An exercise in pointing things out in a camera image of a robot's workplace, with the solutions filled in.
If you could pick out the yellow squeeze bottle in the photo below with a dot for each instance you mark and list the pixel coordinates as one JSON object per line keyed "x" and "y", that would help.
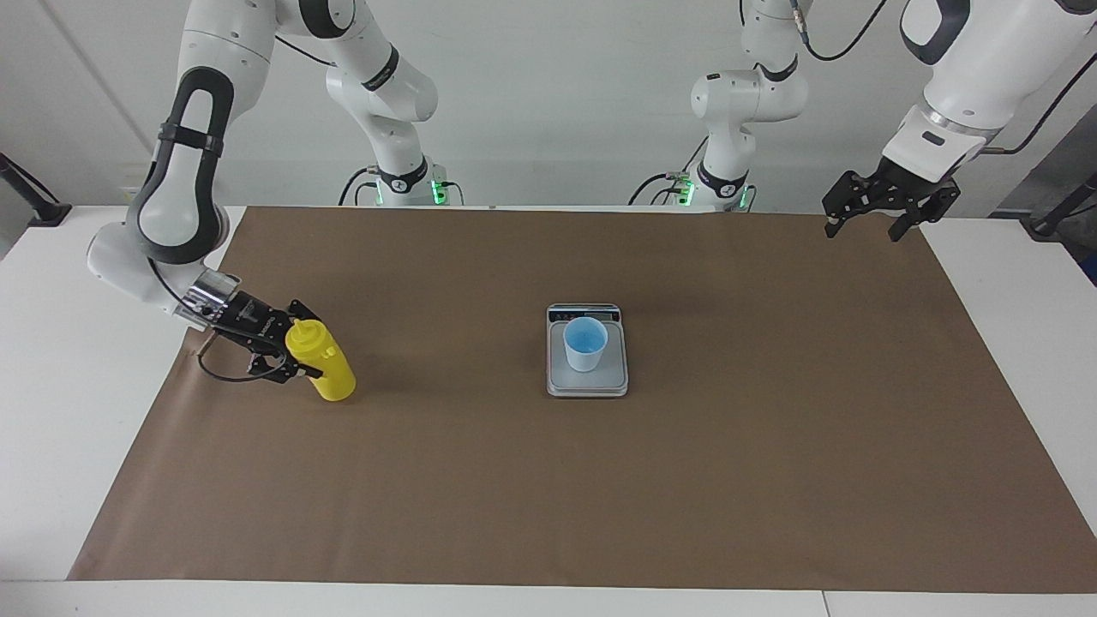
{"x": 330, "y": 377}

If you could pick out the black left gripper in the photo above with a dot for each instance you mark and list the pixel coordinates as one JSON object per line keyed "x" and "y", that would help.
{"x": 900, "y": 190}

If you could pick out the blue object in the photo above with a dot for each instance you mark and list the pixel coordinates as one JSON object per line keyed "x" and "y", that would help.
{"x": 1091, "y": 267}

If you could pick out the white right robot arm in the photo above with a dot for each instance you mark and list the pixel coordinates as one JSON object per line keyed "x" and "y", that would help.
{"x": 184, "y": 188}

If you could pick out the brown paper table mat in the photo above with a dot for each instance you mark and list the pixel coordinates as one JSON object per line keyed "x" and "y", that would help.
{"x": 514, "y": 480}

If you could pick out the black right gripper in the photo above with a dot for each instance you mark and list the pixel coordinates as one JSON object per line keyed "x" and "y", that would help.
{"x": 253, "y": 321}

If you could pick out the silver digital kitchen scale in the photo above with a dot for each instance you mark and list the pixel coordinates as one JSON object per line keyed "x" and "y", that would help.
{"x": 561, "y": 381}

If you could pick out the grey slanted panel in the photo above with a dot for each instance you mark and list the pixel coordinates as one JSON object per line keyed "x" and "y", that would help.
{"x": 1041, "y": 184}

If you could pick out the light blue plastic cup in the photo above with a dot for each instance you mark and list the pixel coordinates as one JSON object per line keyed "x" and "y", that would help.
{"x": 584, "y": 353}

